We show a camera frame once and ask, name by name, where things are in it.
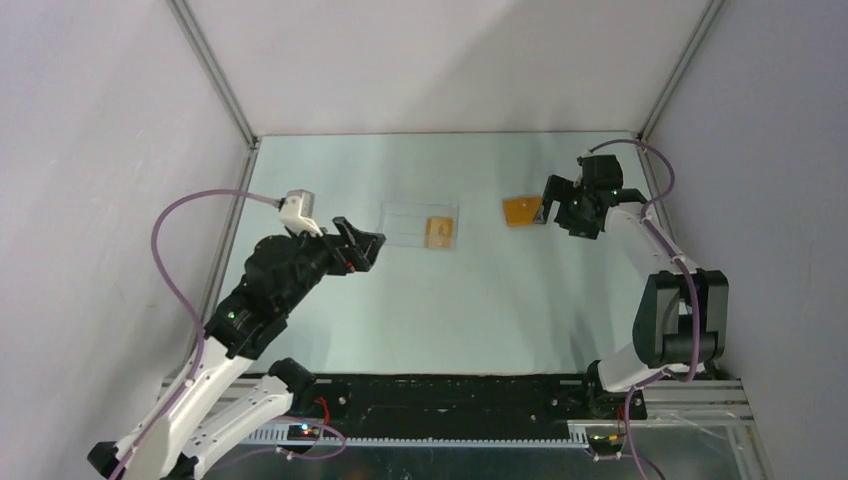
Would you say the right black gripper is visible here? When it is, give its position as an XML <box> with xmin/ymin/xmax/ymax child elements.
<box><xmin>533</xmin><ymin>174</ymin><xmax>599</xmax><ymax>240</ymax></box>

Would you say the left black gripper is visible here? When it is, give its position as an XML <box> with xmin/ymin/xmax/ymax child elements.
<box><xmin>279</xmin><ymin>215</ymin><xmax>386</xmax><ymax>312</ymax></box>

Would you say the orange card holder wallet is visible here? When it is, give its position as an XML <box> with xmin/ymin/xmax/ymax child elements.
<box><xmin>502</xmin><ymin>196</ymin><xmax>542</xmax><ymax>228</ymax></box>

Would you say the tan credit card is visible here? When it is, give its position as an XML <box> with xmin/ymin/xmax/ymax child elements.
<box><xmin>424</xmin><ymin>216</ymin><xmax>454</xmax><ymax>249</ymax></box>

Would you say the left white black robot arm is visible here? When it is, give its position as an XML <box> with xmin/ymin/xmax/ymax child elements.
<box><xmin>87</xmin><ymin>217</ymin><xmax>386</xmax><ymax>479</ymax></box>

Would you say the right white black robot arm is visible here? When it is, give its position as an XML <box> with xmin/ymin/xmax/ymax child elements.
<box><xmin>534</xmin><ymin>155</ymin><xmax>729</xmax><ymax>418</ymax></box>

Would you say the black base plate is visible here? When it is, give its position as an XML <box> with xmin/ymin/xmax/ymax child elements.
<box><xmin>289</xmin><ymin>374</ymin><xmax>647</xmax><ymax>441</ymax></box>

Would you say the grey slotted cable duct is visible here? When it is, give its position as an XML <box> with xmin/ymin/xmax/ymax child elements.
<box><xmin>241</xmin><ymin>423</ymin><xmax>591</xmax><ymax>448</ymax></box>

